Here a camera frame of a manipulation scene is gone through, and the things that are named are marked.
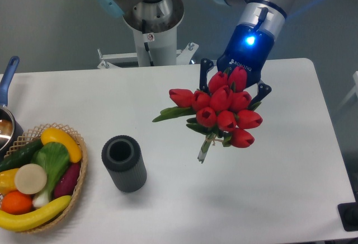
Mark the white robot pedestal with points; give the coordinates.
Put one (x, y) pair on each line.
(152, 49)

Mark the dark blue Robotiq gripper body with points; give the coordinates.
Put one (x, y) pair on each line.
(247, 49)

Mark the woven wicker basket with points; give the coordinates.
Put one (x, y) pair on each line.
(34, 134)

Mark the green bok choy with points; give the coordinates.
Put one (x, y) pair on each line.
(54, 159)

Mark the blue handled saucepan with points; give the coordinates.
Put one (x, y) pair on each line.
(10, 128)

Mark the yellow pepper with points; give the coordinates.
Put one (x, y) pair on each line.
(7, 181)

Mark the white furniture piece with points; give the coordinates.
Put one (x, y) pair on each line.
(349, 100)

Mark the purple sweet potato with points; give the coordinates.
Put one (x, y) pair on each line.
(68, 181)

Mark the beige round slice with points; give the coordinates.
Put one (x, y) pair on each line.
(30, 179)

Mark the red tulip bouquet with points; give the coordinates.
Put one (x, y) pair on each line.
(223, 111)

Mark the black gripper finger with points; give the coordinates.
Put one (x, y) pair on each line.
(262, 91)
(206, 65)

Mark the orange fruit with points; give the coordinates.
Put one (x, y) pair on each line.
(16, 203)

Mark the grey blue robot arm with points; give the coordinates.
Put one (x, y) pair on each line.
(154, 25)

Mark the green cucumber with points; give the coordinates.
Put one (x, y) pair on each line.
(21, 156)

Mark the yellow banana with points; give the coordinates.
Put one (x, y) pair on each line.
(31, 220)

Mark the black device at edge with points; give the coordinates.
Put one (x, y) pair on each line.
(348, 215)

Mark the dark grey ribbed vase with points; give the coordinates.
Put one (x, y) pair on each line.
(122, 157)

